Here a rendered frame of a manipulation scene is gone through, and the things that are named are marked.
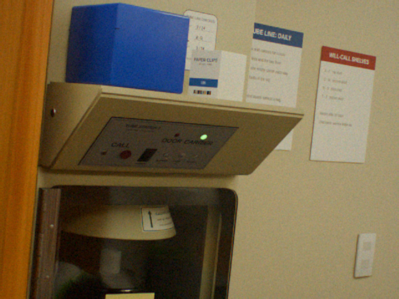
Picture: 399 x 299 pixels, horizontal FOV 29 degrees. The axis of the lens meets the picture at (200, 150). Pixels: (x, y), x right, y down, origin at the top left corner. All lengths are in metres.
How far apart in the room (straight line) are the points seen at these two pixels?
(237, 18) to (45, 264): 0.43
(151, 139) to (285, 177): 0.93
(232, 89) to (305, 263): 1.00
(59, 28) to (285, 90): 0.94
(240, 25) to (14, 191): 0.44
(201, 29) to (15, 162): 0.36
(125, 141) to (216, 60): 0.16
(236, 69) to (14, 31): 0.30
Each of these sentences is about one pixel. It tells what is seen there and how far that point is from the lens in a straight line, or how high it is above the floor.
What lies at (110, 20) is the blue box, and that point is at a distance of 0.84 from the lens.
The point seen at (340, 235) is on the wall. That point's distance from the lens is 1.98.
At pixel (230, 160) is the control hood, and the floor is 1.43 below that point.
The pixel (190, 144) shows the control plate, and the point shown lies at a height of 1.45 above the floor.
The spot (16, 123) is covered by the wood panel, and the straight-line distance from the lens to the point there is 0.79.
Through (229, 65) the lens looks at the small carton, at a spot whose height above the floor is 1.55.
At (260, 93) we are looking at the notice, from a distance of 1.71.
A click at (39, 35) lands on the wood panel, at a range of 0.80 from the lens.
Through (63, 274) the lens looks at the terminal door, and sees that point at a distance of 0.94.
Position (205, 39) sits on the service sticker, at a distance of 1.04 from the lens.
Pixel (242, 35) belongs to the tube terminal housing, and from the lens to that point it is 1.08.
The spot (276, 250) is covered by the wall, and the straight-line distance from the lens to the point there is 1.82.
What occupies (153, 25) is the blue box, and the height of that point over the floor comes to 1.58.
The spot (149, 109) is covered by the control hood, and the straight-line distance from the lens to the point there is 0.85.
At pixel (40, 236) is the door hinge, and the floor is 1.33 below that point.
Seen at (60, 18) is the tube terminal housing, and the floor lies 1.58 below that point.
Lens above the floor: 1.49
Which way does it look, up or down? 3 degrees down
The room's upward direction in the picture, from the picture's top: 6 degrees clockwise
